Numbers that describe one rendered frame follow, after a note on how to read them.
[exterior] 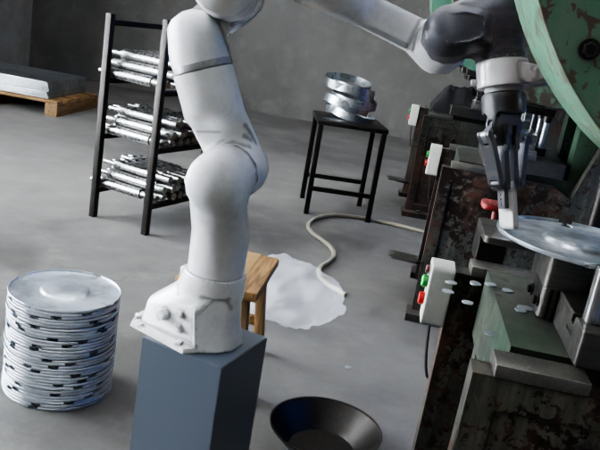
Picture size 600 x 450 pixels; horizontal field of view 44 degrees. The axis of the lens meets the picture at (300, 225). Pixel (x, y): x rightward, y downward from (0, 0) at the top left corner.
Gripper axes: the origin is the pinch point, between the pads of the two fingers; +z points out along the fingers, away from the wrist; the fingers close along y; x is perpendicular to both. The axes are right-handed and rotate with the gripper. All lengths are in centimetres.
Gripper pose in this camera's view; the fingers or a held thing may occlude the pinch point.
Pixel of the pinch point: (508, 209)
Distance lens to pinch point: 134.6
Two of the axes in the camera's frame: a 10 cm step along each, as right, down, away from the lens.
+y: -7.8, 0.6, -6.3
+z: 0.5, 10.0, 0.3
